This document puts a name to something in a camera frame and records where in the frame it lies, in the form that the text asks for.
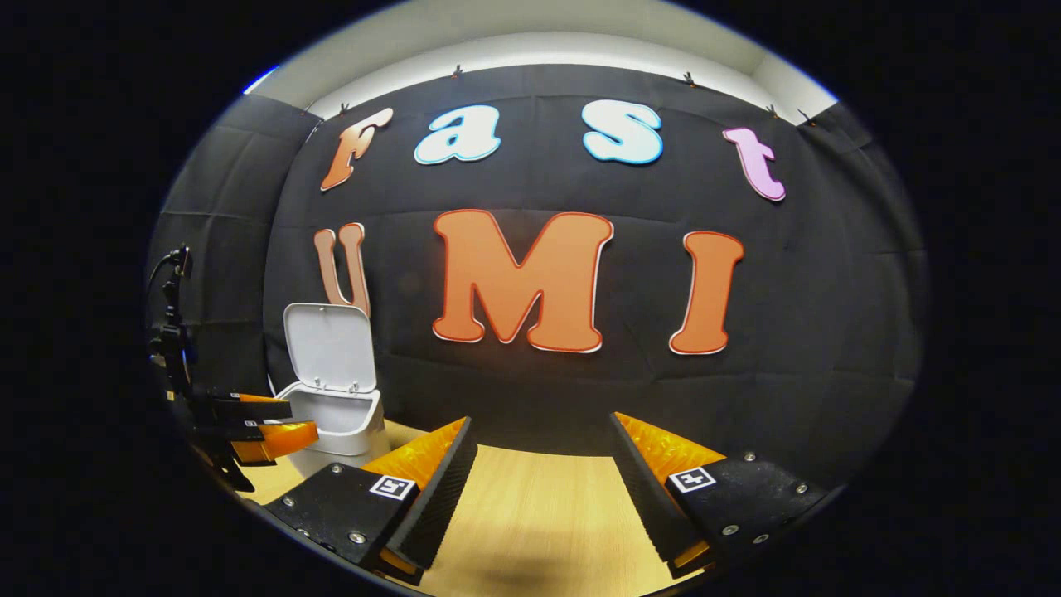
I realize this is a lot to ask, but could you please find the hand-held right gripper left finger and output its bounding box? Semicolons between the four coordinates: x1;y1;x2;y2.
264;416;479;585

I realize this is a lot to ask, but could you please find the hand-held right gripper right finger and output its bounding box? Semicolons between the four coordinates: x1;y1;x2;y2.
609;412;830;580

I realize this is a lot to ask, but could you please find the white desktop garbage bin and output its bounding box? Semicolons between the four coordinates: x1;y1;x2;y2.
274;303;390;478

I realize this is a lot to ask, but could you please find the wooden desktop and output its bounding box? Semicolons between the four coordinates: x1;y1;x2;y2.
236;419;714;597

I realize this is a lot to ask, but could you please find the black backdrop cloth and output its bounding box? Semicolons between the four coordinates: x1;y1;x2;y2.
148;65;925;490

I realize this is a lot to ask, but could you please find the black cable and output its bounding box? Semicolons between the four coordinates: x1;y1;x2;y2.
148;247;180;291

